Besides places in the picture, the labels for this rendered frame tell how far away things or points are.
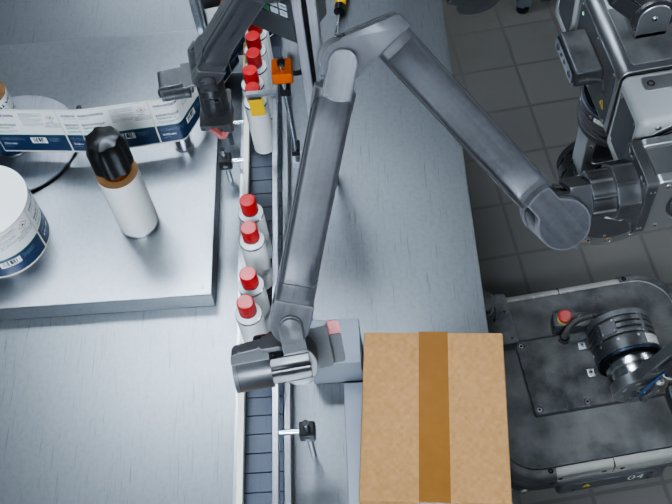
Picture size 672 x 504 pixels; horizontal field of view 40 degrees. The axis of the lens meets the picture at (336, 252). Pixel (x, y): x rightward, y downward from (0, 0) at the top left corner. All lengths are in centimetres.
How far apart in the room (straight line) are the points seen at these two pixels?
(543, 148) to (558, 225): 198
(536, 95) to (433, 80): 219
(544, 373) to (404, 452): 108
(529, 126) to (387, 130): 118
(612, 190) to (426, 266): 75
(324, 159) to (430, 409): 50
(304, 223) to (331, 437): 66
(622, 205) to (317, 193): 43
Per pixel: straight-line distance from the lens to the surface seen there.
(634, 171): 139
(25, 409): 205
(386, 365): 161
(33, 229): 211
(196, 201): 214
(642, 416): 259
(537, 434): 253
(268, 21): 184
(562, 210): 134
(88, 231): 216
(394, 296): 201
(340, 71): 125
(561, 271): 304
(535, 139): 335
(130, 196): 200
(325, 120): 128
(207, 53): 176
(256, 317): 176
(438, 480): 153
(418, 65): 129
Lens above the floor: 257
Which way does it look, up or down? 57 degrees down
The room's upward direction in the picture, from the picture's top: 8 degrees counter-clockwise
